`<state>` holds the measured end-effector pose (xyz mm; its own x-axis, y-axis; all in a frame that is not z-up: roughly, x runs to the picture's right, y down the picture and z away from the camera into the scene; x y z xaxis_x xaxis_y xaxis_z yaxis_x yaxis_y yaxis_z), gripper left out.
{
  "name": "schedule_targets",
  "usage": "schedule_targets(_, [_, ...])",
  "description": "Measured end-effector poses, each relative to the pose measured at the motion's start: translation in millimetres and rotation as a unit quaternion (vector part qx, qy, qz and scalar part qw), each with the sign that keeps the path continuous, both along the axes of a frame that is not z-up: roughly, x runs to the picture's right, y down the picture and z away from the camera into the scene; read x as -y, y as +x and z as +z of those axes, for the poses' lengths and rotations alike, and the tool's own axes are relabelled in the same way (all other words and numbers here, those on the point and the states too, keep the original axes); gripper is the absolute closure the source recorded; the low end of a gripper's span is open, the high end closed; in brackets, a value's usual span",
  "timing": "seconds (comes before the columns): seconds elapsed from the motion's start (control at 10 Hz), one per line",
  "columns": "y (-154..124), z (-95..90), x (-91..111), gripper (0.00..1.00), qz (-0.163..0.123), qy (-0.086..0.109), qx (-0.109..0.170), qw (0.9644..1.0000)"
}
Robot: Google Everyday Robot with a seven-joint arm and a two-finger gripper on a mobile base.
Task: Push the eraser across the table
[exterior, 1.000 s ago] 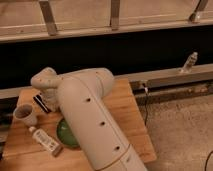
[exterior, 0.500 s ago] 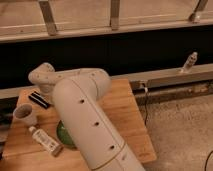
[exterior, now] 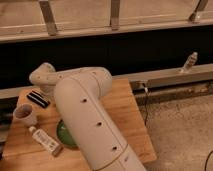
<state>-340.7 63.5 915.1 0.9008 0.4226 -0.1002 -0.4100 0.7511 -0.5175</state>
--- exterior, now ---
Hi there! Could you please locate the white paper cup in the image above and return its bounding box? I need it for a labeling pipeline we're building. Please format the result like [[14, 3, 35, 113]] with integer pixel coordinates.
[[13, 104, 38, 127]]

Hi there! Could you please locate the white glue tube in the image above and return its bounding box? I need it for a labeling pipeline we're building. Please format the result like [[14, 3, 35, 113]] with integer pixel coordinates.
[[29, 126, 62, 157]]

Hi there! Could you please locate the green plate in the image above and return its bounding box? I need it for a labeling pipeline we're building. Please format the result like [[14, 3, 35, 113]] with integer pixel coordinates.
[[56, 120, 77, 148]]

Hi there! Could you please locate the metal frame rail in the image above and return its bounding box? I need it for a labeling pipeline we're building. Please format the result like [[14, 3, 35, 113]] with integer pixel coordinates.
[[114, 63, 213, 90]]

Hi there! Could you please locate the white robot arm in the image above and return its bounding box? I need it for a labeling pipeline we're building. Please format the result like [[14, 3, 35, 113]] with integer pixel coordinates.
[[29, 63, 146, 171]]

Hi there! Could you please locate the black cable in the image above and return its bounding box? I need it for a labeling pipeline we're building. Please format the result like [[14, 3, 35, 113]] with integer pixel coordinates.
[[142, 83, 151, 127]]

